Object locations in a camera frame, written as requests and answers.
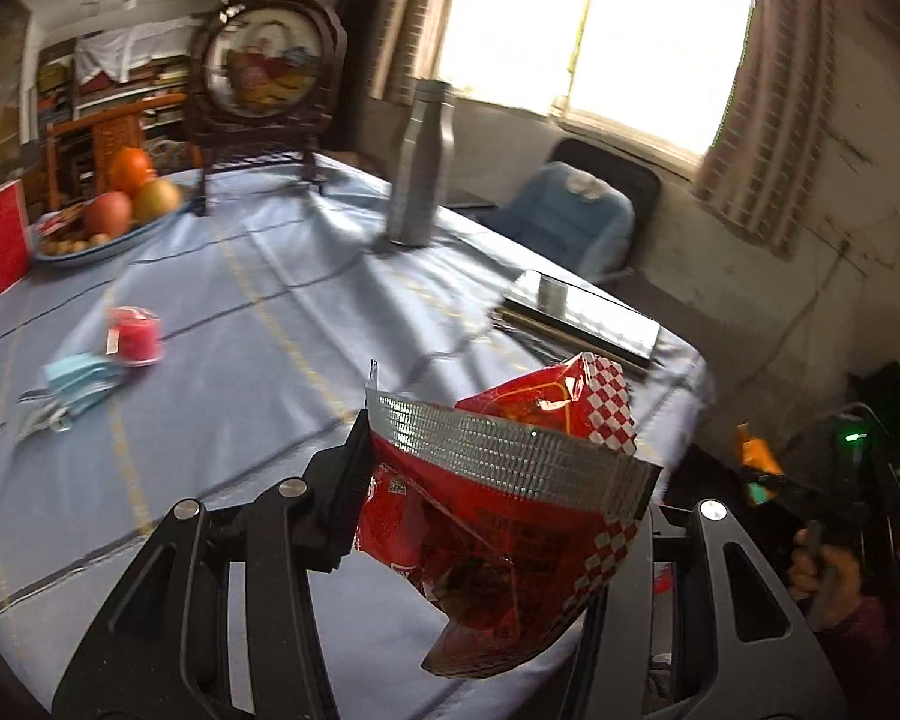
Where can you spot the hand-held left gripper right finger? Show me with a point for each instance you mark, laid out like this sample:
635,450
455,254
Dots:
701,585

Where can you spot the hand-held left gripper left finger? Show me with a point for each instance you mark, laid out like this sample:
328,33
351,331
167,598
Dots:
341,495

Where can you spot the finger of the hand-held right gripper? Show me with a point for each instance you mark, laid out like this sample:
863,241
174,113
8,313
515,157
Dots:
791,493

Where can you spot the orange packet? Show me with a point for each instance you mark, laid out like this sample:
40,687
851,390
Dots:
754,457

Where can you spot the red snack bag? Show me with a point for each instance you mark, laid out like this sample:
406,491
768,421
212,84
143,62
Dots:
495,532

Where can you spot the person's right forearm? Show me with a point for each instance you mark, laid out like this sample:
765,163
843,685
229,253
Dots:
862,637

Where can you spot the person's right hand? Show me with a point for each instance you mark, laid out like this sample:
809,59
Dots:
832,577

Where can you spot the blue tablecloth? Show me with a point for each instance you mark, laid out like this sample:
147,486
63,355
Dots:
270,300

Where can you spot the small red cup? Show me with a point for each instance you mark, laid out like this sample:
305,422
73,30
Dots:
133,336

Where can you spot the shiny silver box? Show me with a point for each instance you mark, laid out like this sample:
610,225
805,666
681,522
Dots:
585,315

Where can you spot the blue face mask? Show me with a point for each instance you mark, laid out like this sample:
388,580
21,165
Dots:
79,382

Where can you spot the fruit plate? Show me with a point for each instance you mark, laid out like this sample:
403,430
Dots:
142,229

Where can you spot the silver bottle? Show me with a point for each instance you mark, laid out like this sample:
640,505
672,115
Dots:
420,165

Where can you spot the chair with blue cushion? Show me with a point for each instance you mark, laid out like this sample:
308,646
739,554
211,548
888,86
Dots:
570,217

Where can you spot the red apple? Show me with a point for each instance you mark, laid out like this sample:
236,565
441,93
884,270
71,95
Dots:
107,214

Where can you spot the pile of walnuts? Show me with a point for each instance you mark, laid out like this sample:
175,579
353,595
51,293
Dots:
67,245

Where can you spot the orange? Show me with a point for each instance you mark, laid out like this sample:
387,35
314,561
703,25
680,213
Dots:
131,171

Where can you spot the beige checked curtain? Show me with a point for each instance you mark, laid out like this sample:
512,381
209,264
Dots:
412,15
772,90

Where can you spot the red box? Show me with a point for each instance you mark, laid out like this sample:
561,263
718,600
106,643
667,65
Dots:
0,236

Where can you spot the carved wooden chair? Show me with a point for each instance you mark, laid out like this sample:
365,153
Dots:
105,135

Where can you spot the round embroidered table screen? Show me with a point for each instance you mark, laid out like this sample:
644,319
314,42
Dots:
262,67

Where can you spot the white hanging cloth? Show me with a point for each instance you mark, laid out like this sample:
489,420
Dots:
120,52

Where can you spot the bookshelf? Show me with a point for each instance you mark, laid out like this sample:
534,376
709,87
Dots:
52,90

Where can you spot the window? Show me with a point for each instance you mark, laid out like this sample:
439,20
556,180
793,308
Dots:
607,30

